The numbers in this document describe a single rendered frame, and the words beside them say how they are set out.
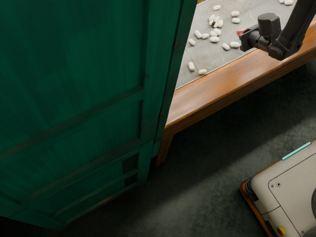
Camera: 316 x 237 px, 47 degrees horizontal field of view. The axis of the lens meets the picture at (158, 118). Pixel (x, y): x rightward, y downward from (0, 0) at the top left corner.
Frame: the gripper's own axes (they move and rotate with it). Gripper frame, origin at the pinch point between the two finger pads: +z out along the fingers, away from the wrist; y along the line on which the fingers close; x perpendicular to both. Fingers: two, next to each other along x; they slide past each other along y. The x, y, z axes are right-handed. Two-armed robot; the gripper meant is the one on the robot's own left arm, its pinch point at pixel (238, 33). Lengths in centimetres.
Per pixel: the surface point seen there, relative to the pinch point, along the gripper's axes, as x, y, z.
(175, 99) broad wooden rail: 12.8, 32.4, -0.8
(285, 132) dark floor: 88, -39, 29
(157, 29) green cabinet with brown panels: -36, 52, -58
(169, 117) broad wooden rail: 16.2, 37.8, -4.8
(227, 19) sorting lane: 0.7, -7.2, 17.7
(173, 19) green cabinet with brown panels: -37, 49, -58
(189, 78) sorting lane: 10.9, 21.9, 5.4
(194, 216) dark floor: 97, 35, 18
